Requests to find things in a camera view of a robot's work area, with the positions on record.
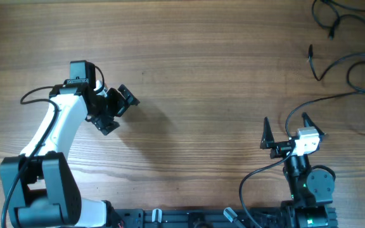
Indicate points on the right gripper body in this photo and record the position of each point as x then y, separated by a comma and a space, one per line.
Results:
284, 149

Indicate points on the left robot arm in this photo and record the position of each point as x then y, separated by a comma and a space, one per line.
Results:
38, 185

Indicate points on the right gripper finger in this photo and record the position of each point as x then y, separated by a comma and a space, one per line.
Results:
267, 140
309, 123

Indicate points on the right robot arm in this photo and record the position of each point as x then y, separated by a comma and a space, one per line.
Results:
311, 187

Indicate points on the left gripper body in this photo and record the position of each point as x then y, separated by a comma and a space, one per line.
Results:
111, 107

